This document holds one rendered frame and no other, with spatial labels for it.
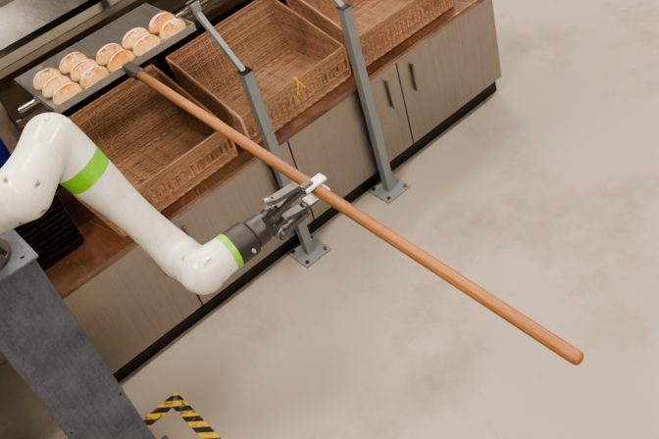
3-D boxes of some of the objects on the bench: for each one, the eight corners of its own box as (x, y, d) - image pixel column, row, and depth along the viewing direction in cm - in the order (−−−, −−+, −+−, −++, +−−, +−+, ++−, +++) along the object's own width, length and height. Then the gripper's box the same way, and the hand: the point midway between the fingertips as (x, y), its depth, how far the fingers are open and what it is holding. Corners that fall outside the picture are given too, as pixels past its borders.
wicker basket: (64, 190, 343) (32, 137, 325) (176, 115, 365) (151, 61, 347) (124, 241, 311) (92, 185, 293) (241, 155, 333) (220, 98, 315)
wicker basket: (184, 111, 365) (161, 57, 347) (283, 44, 387) (267, -10, 369) (251, 151, 333) (229, 94, 315) (355, 75, 355) (340, 19, 337)
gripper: (231, 205, 202) (308, 151, 211) (251, 251, 213) (323, 198, 221) (249, 219, 197) (327, 163, 206) (268, 266, 208) (341, 211, 216)
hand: (315, 188), depth 212 cm, fingers closed on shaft, 3 cm apart
